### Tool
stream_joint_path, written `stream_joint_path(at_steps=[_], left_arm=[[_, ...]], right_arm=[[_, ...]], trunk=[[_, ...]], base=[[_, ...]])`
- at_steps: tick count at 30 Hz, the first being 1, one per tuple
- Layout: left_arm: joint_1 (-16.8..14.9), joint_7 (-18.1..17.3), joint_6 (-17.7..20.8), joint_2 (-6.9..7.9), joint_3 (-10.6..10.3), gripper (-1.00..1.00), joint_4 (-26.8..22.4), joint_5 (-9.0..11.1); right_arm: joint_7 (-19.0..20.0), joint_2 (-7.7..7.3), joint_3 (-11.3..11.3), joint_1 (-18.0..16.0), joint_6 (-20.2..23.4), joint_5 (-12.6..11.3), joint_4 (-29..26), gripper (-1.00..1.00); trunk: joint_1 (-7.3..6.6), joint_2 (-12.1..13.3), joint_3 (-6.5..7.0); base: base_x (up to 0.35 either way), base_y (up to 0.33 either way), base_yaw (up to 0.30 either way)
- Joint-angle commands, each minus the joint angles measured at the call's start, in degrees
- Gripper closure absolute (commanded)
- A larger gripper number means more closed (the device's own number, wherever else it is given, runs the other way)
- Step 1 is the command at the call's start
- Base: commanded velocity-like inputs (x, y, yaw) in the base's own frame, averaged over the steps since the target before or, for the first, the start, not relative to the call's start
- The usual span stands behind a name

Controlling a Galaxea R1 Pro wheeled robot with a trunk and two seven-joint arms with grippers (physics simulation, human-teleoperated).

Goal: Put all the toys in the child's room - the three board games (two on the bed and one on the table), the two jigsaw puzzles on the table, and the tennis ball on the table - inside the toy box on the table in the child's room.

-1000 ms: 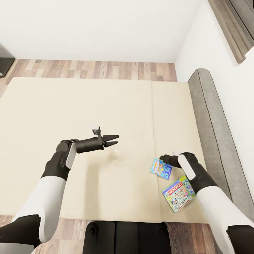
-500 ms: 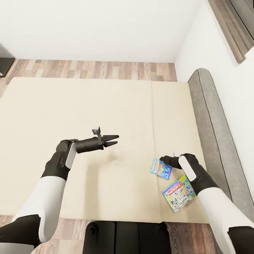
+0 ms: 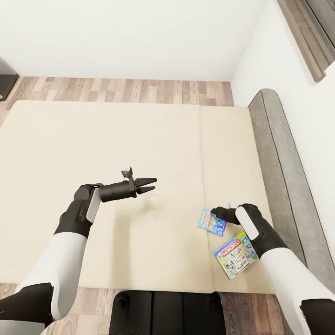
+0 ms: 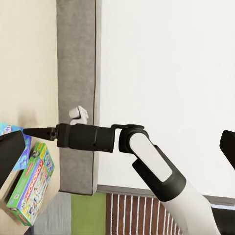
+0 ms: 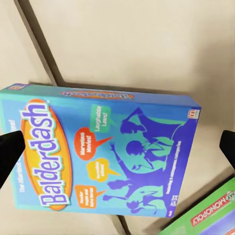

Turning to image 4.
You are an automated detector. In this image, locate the board game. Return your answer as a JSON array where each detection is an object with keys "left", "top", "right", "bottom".
[
  {"left": 0, "top": 122, "right": 32, "bottom": 171},
  {"left": 6, "top": 142, "right": 55, "bottom": 227}
]

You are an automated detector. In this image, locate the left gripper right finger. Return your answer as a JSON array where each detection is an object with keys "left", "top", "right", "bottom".
[{"left": 219, "top": 130, "right": 235, "bottom": 169}]

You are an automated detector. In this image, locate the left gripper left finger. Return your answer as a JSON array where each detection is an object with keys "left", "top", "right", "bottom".
[{"left": 0, "top": 130, "right": 25, "bottom": 189}]

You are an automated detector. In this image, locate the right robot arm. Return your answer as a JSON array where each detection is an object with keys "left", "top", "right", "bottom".
[{"left": 22, "top": 106, "right": 235, "bottom": 235}]

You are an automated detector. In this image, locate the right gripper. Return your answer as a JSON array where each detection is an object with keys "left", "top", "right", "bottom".
[{"left": 22, "top": 123, "right": 98, "bottom": 151}]

